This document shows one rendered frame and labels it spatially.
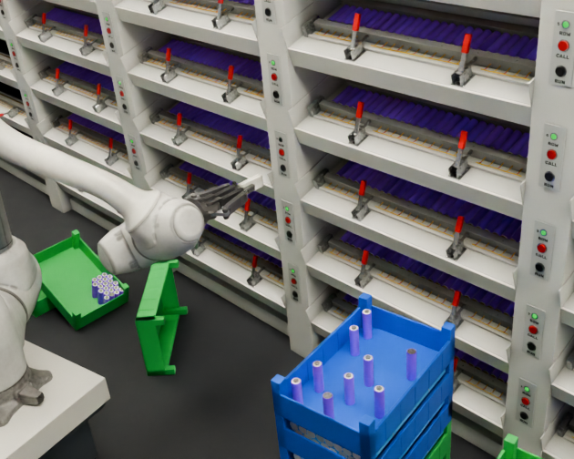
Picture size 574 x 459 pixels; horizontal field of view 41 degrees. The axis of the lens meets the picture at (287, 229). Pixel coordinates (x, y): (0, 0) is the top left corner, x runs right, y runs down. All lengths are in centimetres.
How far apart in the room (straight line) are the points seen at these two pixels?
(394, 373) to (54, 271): 149
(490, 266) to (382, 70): 46
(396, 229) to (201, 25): 71
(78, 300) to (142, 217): 113
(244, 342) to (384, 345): 87
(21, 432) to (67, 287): 88
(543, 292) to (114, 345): 135
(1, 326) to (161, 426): 55
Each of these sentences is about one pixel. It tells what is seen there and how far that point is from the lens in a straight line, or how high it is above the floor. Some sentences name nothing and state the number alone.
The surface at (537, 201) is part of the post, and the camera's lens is 146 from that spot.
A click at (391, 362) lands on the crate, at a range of 148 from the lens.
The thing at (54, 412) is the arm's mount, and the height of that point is 26.
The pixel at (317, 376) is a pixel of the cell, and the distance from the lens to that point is 139.
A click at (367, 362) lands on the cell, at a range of 139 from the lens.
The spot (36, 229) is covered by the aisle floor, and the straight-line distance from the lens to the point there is 314.
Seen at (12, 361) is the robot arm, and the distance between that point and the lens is 184.
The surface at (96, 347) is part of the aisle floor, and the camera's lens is 243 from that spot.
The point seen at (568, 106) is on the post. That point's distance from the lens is 136.
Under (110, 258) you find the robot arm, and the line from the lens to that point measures 161.
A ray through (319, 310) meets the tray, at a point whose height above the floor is 17.
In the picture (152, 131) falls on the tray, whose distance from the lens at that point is 239.
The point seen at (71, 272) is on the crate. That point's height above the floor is 8.
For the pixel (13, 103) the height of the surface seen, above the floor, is 38.
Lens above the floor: 146
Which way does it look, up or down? 31 degrees down
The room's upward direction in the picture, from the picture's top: 6 degrees counter-clockwise
